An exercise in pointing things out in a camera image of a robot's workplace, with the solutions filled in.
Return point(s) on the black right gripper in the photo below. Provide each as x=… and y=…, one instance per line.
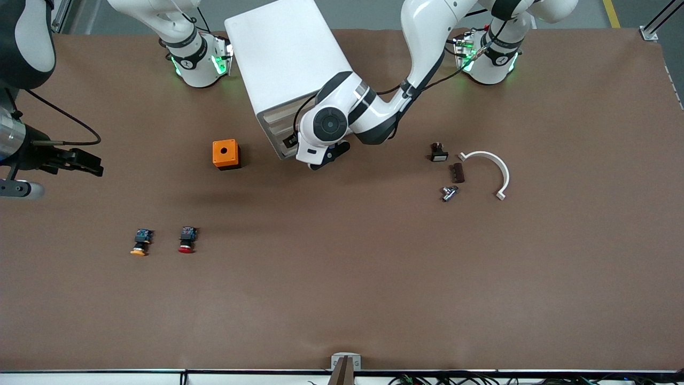
x=38, y=155

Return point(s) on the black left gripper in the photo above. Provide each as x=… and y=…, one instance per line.
x=291, y=141

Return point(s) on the red mushroom push button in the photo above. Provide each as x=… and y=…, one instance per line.
x=187, y=239

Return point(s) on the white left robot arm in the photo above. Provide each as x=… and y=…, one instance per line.
x=427, y=32

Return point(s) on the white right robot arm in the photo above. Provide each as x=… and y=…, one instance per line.
x=192, y=59

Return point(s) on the yellow mushroom push button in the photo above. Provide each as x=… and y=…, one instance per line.
x=141, y=240

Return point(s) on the silver metal fitting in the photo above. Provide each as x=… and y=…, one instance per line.
x=449, y=193

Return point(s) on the small brown block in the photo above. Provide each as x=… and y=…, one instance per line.
x=458, y=174

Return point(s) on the white curved plastic piece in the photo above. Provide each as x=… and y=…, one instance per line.
x=502, y=168

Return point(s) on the orange button enclosure box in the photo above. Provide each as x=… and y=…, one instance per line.
x=224, y=152

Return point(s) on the aluminium frame post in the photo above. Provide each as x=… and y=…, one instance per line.
x=657, y=24
x=61, y=16

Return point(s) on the black switch with white face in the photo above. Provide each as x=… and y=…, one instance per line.
x=439, y=154

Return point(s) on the grey table edge bracket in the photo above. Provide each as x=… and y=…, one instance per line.
x=346, y=363

